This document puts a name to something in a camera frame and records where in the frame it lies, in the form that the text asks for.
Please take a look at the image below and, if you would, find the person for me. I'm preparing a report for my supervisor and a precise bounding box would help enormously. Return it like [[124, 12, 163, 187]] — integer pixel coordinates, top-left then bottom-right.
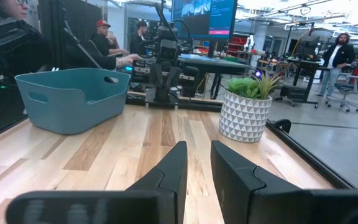
[[0, 0, 71, 82], [89, 19, 131, 57], [314, 32, 357, 101], [129, 20, 149, 54]]

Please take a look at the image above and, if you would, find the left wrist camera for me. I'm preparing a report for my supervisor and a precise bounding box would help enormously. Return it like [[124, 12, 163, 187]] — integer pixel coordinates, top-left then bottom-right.
[[158, 39, 180, 62]]

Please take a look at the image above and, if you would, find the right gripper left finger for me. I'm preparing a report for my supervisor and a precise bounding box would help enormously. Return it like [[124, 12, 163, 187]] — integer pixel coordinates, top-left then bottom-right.
[[125, 141, 188, 224]]

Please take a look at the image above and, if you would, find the person's forearm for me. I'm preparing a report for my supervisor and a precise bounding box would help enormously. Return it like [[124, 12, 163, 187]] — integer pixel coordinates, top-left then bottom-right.
[[63, 46, 119, 71]]

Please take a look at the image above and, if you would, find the teal plastic tray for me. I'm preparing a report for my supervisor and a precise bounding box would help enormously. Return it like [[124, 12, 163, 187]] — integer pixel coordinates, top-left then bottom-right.
[[14, 67, 132, 136]]

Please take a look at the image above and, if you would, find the grey office chair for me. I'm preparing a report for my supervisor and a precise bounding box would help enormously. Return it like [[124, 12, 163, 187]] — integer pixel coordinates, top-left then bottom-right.
[[324, 60, 358, 113]]

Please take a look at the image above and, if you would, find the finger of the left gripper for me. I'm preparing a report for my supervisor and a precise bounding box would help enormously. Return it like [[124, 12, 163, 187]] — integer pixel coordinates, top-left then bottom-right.
[[149, 62, 165, 94], [166, 66, 183, 91]]

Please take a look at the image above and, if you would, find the person's hand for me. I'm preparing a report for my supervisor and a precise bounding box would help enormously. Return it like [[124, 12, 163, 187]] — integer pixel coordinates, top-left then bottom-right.
[[115, 53, 142, 68]]

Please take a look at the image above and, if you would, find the succulent in patterned pot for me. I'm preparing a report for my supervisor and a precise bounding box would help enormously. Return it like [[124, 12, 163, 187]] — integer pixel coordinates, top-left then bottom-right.
[[218, 70, 284, 144]]

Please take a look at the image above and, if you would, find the black power cable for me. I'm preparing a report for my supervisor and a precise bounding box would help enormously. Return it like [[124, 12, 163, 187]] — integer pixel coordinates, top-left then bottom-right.
[[273, 118, 292, 134]]

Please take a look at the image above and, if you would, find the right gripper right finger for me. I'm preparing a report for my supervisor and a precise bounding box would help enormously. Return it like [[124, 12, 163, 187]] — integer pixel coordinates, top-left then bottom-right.
[[210, 139, 304, 224]]

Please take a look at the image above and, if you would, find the black-framed monitor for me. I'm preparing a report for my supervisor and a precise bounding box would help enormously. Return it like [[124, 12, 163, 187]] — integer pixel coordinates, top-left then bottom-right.
[[170, 0, 239, 41]]

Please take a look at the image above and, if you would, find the grey side desk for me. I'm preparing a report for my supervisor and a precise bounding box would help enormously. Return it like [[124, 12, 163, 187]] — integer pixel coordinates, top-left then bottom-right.
[[176, 53, 253, 100]]

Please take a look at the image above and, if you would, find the black standing desk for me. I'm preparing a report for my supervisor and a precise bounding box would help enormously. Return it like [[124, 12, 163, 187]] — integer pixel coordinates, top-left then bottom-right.
[[273, 58, 331, 110]]

